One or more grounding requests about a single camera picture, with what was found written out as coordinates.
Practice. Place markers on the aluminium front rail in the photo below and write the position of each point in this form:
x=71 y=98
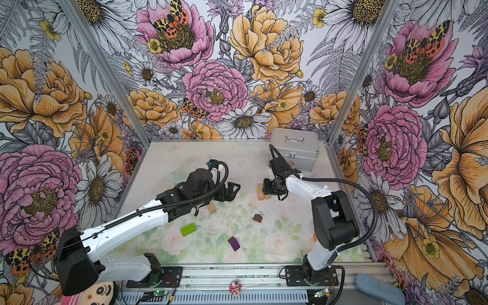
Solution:
x=261 y=284

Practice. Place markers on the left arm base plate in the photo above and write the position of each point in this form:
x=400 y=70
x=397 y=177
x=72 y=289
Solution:
x=163 y=277

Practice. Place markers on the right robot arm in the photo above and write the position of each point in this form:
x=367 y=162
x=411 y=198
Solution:
x=334 y=221

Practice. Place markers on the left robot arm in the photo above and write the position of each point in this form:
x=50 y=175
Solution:
x=82 y=258

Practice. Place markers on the natural wood block lower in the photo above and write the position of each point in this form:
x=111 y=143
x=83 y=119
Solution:
x=211 y=208

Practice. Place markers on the small pink red toy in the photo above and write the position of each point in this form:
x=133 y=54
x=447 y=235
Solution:
x=235 y=288

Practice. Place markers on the silver metal first-aid case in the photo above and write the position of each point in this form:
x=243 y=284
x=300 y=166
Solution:
x=299 y=148

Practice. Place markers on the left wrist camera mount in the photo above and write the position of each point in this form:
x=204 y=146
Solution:
x=213 y=164

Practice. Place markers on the dark brown wood block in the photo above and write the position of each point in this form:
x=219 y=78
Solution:
x=258 y=218

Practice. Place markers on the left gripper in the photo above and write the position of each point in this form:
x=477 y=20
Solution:
x=222 y=197

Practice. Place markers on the purple wood block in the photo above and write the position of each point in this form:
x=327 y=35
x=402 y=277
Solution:
x=234 y=243

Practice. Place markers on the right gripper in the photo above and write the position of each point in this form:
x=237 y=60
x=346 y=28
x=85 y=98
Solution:
x=266 y=189

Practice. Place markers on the plush doll toy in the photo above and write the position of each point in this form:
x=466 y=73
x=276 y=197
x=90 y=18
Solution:
x=98 y=294

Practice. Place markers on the green wood block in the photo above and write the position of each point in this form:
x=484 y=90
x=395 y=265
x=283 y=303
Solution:
x=188 y=229

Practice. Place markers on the grey blue cushion pad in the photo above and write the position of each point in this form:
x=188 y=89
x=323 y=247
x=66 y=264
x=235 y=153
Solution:
x=380 y=290

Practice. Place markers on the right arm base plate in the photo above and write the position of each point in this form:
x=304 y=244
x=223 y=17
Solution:
x=304 y=276

